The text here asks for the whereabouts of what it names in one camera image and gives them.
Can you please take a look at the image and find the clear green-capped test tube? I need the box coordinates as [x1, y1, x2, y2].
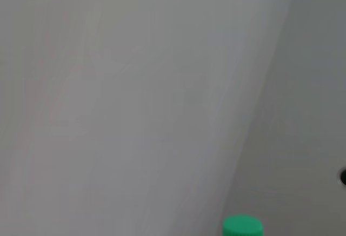
[222, 214, 264, 236]

